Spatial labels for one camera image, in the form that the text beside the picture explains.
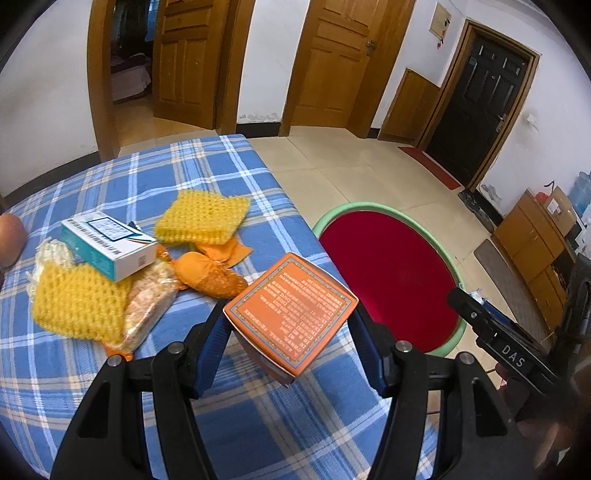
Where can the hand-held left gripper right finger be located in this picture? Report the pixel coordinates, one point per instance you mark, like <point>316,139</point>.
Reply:
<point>369,355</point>

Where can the reddish round object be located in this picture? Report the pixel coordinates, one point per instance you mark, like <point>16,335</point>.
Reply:
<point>9,240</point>

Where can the flat orange wrapper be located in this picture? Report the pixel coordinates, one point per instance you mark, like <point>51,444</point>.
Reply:
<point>231,251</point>

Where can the bed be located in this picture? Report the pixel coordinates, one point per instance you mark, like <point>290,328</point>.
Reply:
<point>131,78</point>

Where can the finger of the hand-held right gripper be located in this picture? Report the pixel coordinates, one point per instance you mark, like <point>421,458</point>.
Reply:
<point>475,316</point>

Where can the black door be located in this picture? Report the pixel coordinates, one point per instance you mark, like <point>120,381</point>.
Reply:
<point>475,106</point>

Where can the brown cardboard box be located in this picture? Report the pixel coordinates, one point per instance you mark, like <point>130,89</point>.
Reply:
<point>561,207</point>

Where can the open wooden door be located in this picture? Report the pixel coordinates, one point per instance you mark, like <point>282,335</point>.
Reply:
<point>189,60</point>

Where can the wall electric box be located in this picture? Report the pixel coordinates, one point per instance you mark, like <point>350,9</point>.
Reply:
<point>440,21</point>

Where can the orange printed cardboard box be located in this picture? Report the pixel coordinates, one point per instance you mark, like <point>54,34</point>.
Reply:
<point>291,304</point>

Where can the wooden cabinet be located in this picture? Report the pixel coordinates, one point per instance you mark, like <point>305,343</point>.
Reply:
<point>531,240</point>

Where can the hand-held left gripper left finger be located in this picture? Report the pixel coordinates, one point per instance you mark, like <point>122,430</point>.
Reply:
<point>212,350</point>

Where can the closed wooden door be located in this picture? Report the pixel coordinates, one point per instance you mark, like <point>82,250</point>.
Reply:
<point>341,69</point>

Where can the orange wrapper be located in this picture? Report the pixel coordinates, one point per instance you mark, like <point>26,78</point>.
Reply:
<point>203,274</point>
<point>231,251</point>

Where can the red doormat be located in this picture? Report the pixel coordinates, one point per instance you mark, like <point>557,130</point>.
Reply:
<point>431,166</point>

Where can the pair of dark shoes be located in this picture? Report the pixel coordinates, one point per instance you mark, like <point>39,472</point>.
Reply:
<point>480,207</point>

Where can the yellow foam fruit net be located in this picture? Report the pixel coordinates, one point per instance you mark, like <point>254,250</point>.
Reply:
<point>78,300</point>
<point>198,217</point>

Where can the white and teal box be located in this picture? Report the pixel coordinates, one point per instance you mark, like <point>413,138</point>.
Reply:
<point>111,249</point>

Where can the wooden doorway frame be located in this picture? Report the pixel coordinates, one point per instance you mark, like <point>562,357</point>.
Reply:
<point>99,92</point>

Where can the wooden wall panel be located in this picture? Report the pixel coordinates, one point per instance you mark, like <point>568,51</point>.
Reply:
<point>411,110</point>

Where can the grey floor mat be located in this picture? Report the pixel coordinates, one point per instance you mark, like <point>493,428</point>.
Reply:
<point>503,277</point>

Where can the clear snack packet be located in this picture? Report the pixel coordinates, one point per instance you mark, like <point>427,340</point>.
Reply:
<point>147,300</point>

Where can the white wall switch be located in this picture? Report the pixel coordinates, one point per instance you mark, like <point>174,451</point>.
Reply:
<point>532,119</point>

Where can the blue water bottle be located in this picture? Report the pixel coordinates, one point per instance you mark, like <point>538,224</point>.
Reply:
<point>584,189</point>

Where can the white foam fruit net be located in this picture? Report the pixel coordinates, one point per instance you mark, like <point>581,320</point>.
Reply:
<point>51,254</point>

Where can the blue plaid tablecloth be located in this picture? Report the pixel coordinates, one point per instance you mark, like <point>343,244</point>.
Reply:
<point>207,175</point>

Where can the red basin with green rim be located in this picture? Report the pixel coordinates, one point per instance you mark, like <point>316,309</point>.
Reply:
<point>392,272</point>

